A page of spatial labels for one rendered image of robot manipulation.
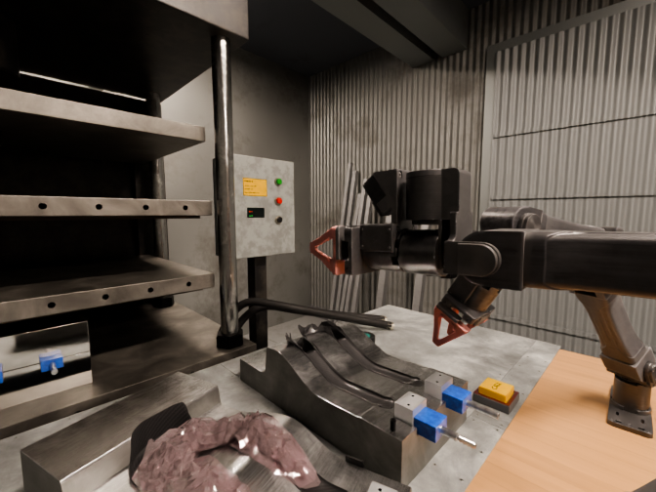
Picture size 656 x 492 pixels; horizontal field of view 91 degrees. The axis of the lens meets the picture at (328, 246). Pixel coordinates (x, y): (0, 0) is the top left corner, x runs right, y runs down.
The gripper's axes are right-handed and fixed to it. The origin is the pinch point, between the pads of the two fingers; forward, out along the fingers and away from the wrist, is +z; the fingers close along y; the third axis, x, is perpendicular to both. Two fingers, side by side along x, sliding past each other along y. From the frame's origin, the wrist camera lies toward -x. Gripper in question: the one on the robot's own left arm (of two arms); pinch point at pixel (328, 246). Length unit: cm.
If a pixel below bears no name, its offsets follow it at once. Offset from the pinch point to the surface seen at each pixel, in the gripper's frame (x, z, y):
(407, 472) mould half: 37.3, -10.9, -6.4
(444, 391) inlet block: 29.4, -10.9, -20.5
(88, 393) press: 39, 64, 23
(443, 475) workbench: 39.9, -14.2, -12.7
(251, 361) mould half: 32.6, 35.3, -7.1
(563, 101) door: -77, 0, -224
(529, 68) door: -104, 19, -224
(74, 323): 22, 70, 24
